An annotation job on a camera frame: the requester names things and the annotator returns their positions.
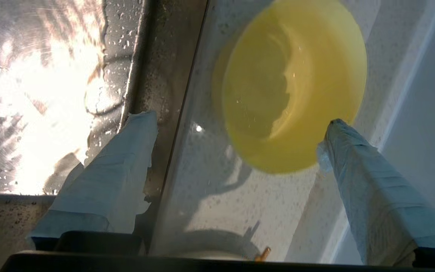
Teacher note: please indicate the wooden chopstick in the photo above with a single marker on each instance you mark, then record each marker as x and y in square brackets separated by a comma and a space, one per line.
[263, 255]

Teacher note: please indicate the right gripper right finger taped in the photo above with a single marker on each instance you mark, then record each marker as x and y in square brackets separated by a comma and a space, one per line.
[383, 204]

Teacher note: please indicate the yellow plastic bowl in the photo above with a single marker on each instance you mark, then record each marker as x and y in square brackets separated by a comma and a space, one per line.
[289, 87]

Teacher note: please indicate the white round plate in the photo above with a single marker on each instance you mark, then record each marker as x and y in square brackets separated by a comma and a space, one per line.
[210, 254]

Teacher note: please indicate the stainless steel sink basin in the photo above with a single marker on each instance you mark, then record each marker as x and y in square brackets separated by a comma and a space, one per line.
[51, 94]

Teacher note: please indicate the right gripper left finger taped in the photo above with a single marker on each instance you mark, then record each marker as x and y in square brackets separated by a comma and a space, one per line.
[104, 181]

